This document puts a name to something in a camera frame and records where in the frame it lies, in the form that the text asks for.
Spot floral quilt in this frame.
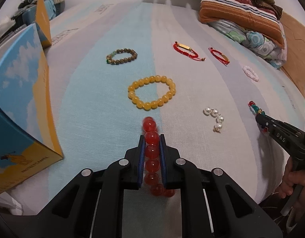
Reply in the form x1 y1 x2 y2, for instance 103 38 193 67
208 19 288 69

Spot red bead bracelet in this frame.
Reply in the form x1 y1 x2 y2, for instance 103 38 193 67
142 116 176 198

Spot striped orange pillow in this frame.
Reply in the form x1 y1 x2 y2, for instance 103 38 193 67
199 0 285 48

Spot teal suitcase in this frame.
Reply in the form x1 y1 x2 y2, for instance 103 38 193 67
21 0 56 25

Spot yellow bead bracelet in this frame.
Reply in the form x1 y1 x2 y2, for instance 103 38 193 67
127 75 177 110

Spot brown wooden bead bracelet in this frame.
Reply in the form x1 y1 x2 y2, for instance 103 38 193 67
105 48 139 66

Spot person's right hand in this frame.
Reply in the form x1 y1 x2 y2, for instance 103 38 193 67
275 156 305 198

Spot red string bracelet gold bar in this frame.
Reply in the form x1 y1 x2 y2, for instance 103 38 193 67
173 41 206 62

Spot pink bead bracelet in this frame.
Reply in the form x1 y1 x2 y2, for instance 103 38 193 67
242 65 260 82

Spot white pearl bracelet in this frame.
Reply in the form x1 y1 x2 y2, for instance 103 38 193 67
203 106 225 133

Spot blue yellow cardboard box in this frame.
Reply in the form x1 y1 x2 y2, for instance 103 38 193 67
0 0 63 194

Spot red string bracelet gold plate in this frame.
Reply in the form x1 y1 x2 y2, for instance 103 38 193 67
209 47 230 65

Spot multicolour bead bracelet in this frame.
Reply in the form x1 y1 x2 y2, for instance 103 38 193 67
248 100 270 133

